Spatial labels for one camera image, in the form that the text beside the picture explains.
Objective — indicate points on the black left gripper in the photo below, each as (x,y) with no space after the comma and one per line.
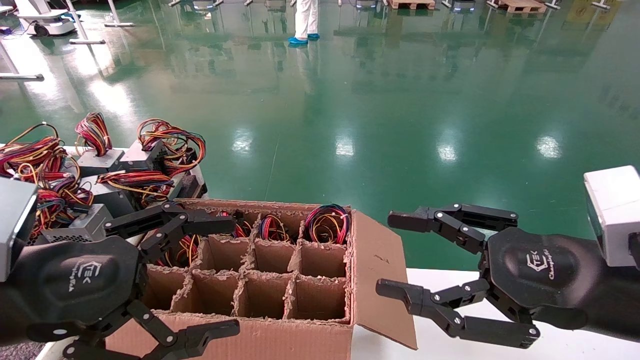
(75,285)

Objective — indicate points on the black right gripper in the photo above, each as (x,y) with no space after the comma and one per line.
(540,265)

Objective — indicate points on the dark mobile robot base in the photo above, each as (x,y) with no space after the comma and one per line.
(205,4)
(462,5)

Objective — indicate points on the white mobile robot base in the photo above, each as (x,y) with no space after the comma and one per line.
(45,22)

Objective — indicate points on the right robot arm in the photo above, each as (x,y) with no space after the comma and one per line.
(617,305)

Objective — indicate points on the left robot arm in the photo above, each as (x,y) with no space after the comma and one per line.
(4,310)

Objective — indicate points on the cardboard divider grid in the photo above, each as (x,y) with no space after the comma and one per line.
(265,295)

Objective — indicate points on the black power supply unit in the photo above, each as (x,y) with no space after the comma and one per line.
(191,186)

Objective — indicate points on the brown cardboard box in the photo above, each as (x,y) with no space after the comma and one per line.
(300,345)

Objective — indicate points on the dark grey power supply unit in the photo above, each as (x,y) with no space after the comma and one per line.
(110,197)

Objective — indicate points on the grey felt mat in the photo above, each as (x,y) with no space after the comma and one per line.
(15,352)

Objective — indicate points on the white table stand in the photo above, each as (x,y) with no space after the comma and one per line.
(119,24)
(22,77)
(87,41)

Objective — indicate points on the wooden pallet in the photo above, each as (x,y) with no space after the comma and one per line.
(520,6)
(411,4)

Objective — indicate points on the person in white coverall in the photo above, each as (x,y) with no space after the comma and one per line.
(306,17)

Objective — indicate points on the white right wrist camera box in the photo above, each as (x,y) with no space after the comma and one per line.
(612,215)

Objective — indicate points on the white metal rail tube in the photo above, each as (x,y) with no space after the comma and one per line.
(50,352)

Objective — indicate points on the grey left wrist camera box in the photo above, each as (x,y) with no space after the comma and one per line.
(15,225)

